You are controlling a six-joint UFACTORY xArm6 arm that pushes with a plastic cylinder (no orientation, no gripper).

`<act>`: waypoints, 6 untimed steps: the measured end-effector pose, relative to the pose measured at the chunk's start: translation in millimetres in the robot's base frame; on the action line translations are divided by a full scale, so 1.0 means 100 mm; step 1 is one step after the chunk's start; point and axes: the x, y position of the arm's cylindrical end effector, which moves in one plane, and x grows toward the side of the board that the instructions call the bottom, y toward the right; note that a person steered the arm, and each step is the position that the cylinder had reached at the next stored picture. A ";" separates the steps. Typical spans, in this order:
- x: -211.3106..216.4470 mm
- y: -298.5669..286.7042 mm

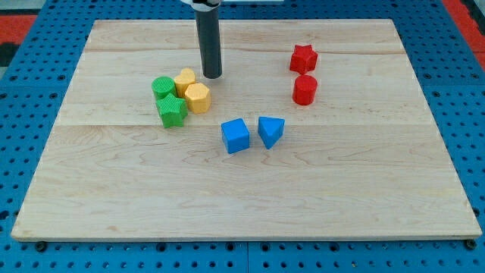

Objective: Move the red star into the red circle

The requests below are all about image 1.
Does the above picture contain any green cylinder block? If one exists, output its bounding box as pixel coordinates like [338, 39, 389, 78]
[152, 76, 177, 100]

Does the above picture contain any green star block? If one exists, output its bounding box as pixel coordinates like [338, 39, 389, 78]
[156, 93, 188, 128]

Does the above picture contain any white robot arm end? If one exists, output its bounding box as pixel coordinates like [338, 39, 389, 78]
[181, 0, 221, 12]

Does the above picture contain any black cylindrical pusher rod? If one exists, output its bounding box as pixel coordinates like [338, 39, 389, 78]
[196, 7, 222, 79]

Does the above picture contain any red star block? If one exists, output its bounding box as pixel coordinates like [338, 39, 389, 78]
[289, 45, 318, 74]

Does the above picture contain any red cylinder block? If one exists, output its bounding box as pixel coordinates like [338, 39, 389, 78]
[292, 75, 318, 105]

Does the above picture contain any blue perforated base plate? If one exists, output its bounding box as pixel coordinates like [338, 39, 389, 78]
[1, 1, 484, 272]

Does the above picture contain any yellow hexagon block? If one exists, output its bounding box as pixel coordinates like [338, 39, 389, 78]
[185, 83, 211, 114]

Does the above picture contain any blue triangle block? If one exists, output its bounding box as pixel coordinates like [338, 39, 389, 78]
[258, 117, 285, 149]

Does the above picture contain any yellow heart block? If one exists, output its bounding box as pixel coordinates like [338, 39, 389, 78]
[174, 68, 196, 98]

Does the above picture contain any blue cube block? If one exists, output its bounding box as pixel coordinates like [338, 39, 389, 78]
[221, 118, 250, 154]

